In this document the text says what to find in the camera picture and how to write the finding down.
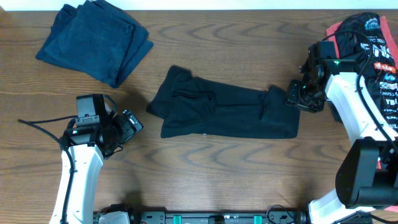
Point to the folded navy blue cloth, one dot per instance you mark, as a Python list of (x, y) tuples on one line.
[(98, 39)]

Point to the black t-shirt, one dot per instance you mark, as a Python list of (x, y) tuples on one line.
[(192, 105)]

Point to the black mounting rail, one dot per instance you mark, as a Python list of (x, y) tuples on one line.
[(270, 217)]

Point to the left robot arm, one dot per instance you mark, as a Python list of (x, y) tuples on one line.
[(88, 145)]

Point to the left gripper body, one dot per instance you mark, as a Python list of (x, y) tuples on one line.
[(120, 130)]

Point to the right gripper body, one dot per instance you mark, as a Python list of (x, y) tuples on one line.
[(305, 97)]

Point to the black printed jersey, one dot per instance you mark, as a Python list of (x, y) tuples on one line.
[(352, 38)]

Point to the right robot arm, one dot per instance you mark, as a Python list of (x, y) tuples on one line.
[(367, 178)]

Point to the red cloth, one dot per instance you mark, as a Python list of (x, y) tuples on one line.
[(366, 101)]

